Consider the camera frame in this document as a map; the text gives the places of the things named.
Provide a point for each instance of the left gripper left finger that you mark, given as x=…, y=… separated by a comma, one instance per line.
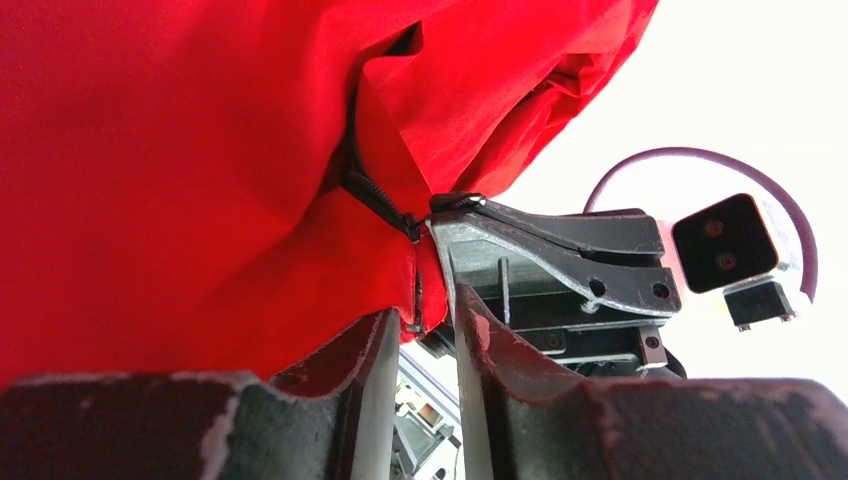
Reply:
x=327, y=417

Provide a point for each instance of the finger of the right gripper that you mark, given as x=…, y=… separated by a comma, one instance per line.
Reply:
x=469, y=244
x=616, y=232

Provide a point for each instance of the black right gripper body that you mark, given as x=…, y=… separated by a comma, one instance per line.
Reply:
x=584, y=337

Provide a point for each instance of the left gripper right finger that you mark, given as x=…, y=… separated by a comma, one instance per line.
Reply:
x=525, y=417

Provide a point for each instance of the red hooded jacket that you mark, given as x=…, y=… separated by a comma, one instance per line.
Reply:
x=170, y=170

